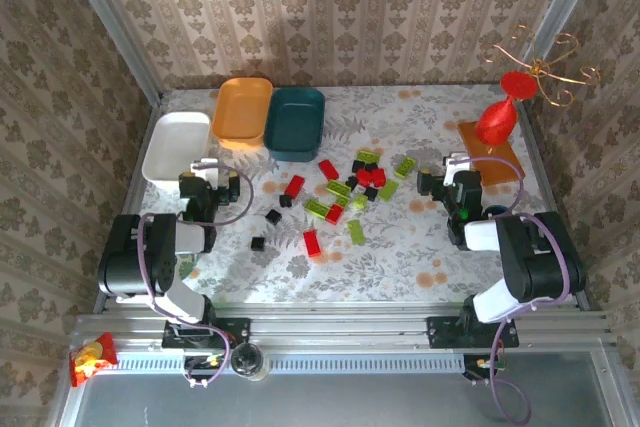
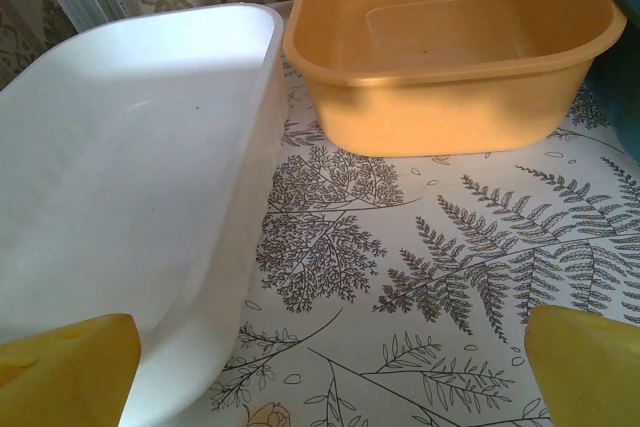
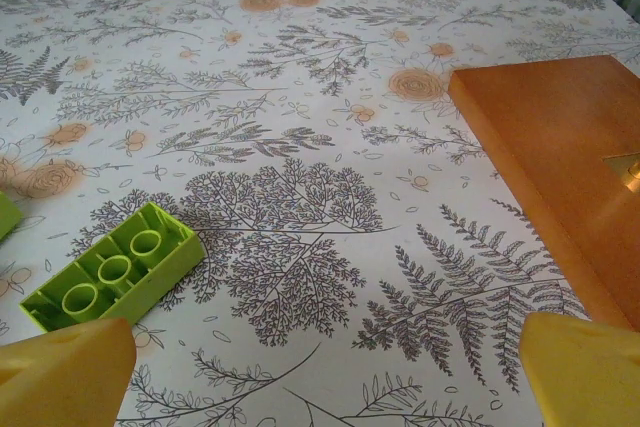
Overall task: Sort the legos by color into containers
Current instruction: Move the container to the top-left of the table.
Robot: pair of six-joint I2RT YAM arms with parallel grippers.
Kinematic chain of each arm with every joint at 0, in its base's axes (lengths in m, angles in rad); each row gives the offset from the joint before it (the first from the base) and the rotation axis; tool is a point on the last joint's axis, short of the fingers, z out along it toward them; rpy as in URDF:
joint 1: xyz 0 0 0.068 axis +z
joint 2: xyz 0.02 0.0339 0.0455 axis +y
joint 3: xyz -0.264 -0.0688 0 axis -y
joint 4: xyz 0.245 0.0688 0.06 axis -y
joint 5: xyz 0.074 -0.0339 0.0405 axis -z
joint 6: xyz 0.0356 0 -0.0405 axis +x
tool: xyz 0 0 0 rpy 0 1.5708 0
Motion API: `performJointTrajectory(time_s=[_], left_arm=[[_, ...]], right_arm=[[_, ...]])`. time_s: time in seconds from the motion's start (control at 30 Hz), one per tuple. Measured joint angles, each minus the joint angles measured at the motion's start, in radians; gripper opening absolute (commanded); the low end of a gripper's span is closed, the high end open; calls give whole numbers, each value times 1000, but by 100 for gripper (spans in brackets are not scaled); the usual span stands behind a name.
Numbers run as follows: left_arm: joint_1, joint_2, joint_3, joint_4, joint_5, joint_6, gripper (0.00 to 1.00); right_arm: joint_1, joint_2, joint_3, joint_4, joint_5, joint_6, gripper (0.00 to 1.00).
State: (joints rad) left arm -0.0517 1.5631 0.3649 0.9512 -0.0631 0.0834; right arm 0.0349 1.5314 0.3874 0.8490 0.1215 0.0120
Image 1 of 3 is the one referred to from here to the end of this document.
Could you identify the white plastic container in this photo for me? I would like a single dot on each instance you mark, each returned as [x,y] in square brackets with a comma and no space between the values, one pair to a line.
[175,147]

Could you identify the small black lego brick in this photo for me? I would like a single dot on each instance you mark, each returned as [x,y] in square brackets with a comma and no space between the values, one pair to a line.
[285,200]
[370,166]
[351,183]
[273,217]
[257,244]
[357,165]
[370,193]

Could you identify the small red lego brick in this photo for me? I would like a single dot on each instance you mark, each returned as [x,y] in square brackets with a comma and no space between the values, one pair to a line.
[378,176]
[364,177]

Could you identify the long red lego brick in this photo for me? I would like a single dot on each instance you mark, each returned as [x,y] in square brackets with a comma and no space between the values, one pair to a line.
[295,186]
[328,168]
[335,213]
[312,243]

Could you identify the orange plastic container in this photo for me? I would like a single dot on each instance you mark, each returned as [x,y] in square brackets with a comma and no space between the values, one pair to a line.
[241,109]

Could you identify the teal plastic container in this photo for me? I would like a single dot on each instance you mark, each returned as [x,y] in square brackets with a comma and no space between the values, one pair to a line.
[295,124]

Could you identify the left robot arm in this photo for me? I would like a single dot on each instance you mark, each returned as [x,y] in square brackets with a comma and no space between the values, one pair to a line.
[125,257]

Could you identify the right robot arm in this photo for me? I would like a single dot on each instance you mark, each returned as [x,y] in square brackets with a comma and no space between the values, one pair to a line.
[540,257]

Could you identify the dark blue round object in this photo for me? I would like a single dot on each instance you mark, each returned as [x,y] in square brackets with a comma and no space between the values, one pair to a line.
[495,209]

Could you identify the orange wooden board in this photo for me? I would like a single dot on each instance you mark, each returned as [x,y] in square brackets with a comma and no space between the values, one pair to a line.
[500,167]

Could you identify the red goblet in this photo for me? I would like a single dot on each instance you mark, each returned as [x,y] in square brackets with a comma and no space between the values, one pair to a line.
[495,122]

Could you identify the floral tablecloth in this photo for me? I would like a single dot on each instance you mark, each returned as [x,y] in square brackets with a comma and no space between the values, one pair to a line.
[350,272]

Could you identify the clear glass jar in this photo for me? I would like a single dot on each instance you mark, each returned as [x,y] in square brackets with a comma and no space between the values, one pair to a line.
[248,359]

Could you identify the red and yellow toy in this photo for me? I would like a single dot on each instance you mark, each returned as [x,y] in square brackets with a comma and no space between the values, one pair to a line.
[92,359]

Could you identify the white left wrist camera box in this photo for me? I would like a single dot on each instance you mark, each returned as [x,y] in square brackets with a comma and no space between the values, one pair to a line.
[206,169]

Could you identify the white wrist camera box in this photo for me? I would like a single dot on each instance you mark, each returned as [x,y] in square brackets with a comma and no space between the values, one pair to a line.
[456,164]
[206,169]

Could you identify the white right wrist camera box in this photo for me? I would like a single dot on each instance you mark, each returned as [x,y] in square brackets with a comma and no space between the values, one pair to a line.
[456,164]

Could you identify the aluminium side rail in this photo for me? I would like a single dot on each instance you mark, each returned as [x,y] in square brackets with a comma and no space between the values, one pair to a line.
[131,197]
[551,197]

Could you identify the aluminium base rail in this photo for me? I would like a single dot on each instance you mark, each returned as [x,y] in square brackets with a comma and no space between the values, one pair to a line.
[325,332]

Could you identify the aluminium frame post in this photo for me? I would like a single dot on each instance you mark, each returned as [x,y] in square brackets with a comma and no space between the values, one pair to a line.
[565,17]
[115,32]

